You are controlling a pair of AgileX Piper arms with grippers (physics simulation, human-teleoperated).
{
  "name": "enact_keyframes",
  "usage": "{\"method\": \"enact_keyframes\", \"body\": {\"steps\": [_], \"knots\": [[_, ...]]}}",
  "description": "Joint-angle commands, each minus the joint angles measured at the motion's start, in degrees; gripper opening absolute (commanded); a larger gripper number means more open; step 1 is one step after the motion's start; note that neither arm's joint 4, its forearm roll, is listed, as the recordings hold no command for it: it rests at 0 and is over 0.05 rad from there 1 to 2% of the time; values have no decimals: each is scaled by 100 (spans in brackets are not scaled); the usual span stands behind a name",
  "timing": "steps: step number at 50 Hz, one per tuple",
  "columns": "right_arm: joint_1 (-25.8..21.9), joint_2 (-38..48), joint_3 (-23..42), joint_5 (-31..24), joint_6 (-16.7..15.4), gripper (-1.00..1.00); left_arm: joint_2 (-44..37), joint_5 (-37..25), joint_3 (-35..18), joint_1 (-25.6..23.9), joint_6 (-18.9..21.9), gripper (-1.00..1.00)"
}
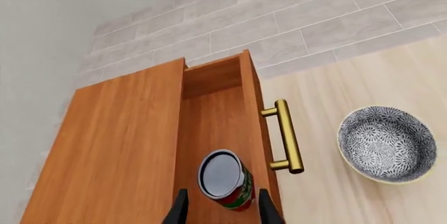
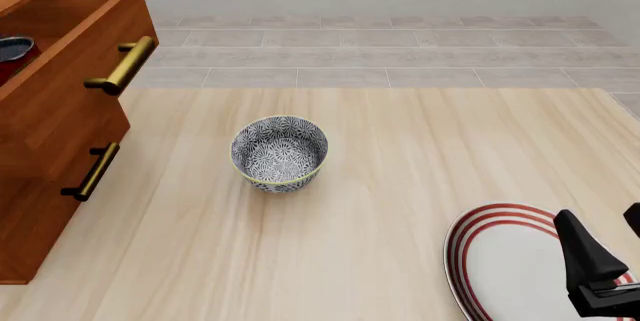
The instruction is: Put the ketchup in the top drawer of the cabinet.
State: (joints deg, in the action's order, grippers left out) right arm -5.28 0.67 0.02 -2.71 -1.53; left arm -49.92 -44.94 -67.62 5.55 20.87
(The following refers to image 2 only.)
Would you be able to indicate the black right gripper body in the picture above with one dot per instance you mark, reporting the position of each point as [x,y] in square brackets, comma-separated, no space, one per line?
[605,296]

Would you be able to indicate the dark red tin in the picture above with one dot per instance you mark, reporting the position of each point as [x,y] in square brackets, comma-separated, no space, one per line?
[12,53]

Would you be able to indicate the closed wooden drawer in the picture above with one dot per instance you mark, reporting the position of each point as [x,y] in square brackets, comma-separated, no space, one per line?
[60,148]

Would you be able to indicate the white plate with red rings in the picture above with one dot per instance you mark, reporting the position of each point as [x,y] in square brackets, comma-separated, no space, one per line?
[515,264]

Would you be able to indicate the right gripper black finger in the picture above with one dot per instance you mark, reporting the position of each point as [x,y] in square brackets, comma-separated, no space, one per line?
[585,253]
[635,218]

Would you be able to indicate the open wooden drawer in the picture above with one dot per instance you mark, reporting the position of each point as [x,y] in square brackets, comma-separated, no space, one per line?
[65,84]

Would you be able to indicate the wooden cabinet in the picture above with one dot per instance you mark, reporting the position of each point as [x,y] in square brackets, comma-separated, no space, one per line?
[30,231]

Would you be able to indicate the blue-white patterned bowl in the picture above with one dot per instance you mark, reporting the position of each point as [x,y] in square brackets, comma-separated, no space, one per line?
[280,156]

